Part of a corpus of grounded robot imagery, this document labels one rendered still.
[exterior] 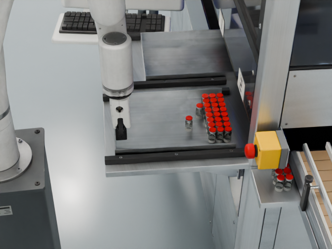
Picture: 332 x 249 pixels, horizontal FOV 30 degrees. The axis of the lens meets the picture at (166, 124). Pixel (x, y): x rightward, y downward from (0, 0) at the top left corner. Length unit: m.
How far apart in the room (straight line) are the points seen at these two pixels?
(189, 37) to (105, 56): 0.72
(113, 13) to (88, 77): 2.08
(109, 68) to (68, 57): 2.16
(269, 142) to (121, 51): 0.44
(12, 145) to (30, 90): 1.78
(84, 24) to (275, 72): 1.07
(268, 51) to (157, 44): 0.77
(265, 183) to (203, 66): 0.56
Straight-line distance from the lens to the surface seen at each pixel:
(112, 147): 1.78
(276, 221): 1.93
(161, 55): 2.14
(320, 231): 1.55
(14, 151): 1.76
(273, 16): 1.45
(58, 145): 3.13
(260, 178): 1.71
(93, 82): 3.51
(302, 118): 1.66
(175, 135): 1.81
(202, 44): 2.20
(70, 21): 2.45
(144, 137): 1.80
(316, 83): 1.59
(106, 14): 1.48
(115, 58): 1.55
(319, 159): 1.72
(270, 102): 1.59
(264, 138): 1.60
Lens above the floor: 2.08
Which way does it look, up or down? 40 degrees down
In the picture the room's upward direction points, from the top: 1 degrees clockwise
